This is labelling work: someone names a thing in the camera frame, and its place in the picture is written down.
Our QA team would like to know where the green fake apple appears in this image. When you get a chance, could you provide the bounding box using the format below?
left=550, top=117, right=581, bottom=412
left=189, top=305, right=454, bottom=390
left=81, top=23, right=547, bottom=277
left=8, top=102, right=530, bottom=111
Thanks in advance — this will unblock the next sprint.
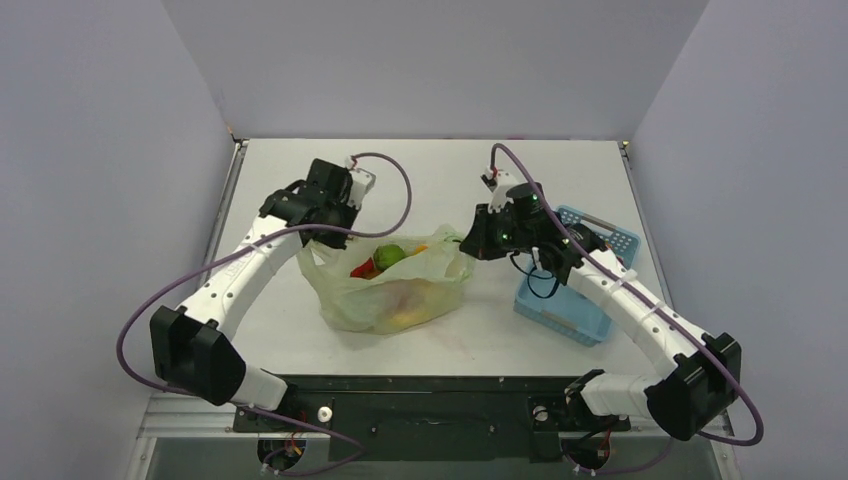
left=372, top=244, right=407, bottom=272

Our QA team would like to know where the red fake apple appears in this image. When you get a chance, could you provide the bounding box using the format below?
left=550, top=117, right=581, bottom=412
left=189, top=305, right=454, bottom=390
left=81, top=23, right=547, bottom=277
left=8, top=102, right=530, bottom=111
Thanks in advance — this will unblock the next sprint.
left=349, top=257, right=382, bottom=280

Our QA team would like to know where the pale green plastic bag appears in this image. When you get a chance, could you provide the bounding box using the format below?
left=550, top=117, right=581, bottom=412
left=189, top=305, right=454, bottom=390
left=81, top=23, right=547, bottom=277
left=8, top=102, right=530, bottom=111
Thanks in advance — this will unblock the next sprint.
left=296, top=225, right=475, bottom=334

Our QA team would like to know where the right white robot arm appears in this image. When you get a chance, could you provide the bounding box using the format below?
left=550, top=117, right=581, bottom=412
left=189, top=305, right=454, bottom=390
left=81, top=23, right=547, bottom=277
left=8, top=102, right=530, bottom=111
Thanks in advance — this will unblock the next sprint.
left=460, top=180, right=741, bottom=440

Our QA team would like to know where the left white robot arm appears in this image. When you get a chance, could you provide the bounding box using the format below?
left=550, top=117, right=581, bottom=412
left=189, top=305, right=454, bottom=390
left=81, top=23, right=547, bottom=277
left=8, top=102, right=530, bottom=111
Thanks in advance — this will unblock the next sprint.
left=149, top=159, right=376, bottom=430

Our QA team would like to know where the blue plastic basket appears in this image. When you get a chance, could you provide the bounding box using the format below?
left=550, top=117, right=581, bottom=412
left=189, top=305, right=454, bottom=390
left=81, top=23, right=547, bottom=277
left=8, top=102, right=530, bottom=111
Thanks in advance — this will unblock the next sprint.
left=513, top=205, right=641, bottom=347

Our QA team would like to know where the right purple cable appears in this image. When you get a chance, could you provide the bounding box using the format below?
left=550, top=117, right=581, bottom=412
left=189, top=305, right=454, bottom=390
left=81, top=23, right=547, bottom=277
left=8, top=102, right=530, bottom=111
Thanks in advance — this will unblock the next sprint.
left=490, top=143, right=765, bottom=447

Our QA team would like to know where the purple cable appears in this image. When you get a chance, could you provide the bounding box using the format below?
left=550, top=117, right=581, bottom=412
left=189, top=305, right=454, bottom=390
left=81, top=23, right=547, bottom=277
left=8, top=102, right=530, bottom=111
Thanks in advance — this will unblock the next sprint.
left=116, top=152, right=413, bottom=399
left=490, top=143, right=765, bottom=447

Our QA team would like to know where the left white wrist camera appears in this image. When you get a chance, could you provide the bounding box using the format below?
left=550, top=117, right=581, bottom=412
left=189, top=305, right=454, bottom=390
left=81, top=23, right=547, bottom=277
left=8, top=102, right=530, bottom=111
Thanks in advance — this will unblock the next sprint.
left=345, top=156, right=376, bottom=210

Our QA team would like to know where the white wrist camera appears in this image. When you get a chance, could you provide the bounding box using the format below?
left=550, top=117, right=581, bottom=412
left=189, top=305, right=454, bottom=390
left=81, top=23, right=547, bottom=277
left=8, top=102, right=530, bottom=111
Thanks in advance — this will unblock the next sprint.
left=481, top=166, right=521, bottom=214
left=345, top=156, right=376, bottom=210

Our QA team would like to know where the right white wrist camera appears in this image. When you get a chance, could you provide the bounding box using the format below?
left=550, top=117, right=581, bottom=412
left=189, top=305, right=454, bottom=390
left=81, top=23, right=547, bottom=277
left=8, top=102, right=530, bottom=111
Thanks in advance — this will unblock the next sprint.
left=481, top=166, right=521, bottom=214

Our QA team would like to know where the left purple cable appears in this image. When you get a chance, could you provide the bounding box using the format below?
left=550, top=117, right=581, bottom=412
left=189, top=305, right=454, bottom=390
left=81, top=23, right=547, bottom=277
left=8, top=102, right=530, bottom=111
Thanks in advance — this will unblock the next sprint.
left=116, top=152, right=413, bottom=399

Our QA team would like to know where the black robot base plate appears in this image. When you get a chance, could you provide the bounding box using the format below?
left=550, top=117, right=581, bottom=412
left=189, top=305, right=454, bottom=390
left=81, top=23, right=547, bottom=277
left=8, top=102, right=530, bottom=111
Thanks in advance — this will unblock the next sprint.
left=231, top=374, right=631, bottom=465

